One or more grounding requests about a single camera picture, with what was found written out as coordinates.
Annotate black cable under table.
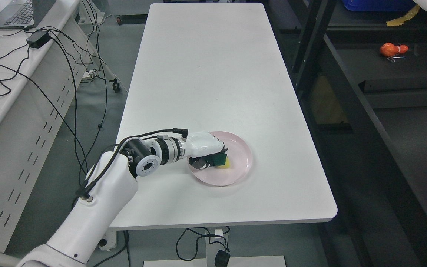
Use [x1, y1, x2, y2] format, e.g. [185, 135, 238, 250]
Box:
[176, 226, 232, 267]

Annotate white side desk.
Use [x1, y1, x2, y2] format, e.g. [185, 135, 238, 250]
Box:
[0, 0, 94, 253]

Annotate blue plastic bin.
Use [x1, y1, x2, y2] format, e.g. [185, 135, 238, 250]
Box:
[341, 0, 416, 12]

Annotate white rectangular table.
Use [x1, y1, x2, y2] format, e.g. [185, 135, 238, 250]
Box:
[102, 3, 338, 267]

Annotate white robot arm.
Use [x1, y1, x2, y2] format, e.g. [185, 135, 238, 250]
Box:
[17, 136, 138, 267]

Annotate green yellow sponge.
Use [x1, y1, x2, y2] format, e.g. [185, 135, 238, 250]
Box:
[212, 152, 231, 169]

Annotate orange plastic toy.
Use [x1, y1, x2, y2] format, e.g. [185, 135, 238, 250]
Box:
[379, 42, 410, 63]

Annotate grey laptop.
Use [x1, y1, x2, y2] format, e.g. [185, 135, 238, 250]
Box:
[0, 0, 56, 29]

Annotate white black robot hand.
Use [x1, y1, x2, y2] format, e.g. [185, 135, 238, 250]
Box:
[181, 131, 228, 170]

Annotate pink round plate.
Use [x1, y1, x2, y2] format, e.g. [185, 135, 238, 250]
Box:
[188, 131, 253, 186]

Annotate black power adapter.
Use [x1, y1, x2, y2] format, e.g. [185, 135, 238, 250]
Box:
[26, 29, 51, 49]

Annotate black metal shelf rack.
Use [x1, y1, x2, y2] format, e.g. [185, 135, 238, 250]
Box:
[266, 0, 427, 267]

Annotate white power strip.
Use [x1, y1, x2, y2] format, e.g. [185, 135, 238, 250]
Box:
[98, 229, 117, 251]

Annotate black desk cables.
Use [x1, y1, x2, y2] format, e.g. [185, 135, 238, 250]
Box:
[0, 0, 121, 175]

